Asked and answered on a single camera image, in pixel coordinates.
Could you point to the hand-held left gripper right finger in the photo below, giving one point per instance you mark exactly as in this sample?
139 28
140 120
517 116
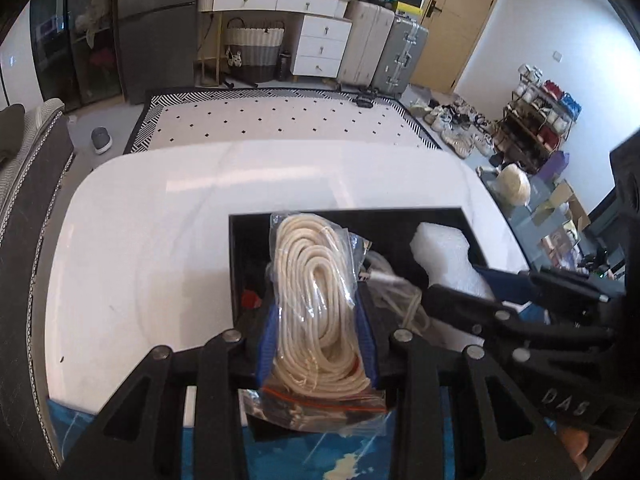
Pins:
367 355

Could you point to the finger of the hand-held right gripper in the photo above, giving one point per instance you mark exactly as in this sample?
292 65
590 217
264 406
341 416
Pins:
505 285
475 310

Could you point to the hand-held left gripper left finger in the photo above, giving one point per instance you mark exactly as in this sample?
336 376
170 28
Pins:
265 355

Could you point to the white foam piece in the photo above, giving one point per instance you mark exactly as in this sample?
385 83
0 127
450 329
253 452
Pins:
445 255

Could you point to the black storage box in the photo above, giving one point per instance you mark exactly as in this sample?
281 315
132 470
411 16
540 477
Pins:
250 260

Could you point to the person's right hand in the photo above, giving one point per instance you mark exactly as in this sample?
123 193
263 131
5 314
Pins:
572 447

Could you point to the open cardboard box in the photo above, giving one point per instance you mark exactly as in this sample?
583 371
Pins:
565 205

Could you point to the blue printed mat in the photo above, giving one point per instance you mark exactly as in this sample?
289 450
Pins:
310 455

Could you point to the purple bag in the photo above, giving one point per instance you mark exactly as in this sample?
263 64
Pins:
556 166

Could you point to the pile of shoes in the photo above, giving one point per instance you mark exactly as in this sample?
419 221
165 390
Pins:
460 130

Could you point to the metal shoe rack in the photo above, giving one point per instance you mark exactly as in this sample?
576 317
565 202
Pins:
542 120

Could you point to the black sandal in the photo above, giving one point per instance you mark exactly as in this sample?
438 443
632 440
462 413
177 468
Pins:
365 99

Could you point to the black and white rug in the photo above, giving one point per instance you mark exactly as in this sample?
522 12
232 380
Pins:
280 120

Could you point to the silver suitcase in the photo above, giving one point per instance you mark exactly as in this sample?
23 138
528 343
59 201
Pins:
400 57

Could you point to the wooden door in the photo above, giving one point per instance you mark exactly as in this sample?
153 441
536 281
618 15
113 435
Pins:
465 20

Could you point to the grey slipper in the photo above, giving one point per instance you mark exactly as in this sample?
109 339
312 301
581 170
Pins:
101 141

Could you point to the beige suitcase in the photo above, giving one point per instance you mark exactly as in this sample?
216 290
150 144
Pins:
367 45

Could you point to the black bottle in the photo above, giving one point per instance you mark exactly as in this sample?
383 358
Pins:
284 66

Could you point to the yellow and black box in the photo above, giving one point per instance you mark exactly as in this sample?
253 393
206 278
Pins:
409 8

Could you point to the white grey wicker basket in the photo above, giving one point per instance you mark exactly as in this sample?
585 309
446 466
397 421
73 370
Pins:
252 47

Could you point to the white dresser with drawers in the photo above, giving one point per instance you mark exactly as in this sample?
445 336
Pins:
320 35

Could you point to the grey refrigerator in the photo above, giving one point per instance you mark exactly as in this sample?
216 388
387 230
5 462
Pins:
155 35

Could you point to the grey brown duvet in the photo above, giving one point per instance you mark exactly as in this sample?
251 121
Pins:
10 130

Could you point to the dark glass cabinet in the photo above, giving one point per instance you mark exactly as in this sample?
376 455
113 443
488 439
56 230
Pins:
75 35

